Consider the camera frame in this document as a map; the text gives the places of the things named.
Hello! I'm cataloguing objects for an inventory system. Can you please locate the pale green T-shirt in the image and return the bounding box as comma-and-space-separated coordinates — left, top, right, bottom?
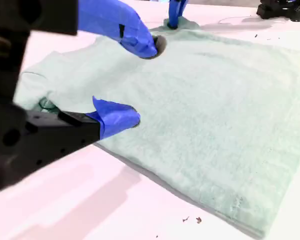
13, 16, 300, 239

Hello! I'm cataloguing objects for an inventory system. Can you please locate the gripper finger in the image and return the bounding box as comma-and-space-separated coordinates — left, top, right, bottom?
77, 0, 168, 60
27, 95, 141, 176
178, 0, 189, 19
167, 0, 179, 30

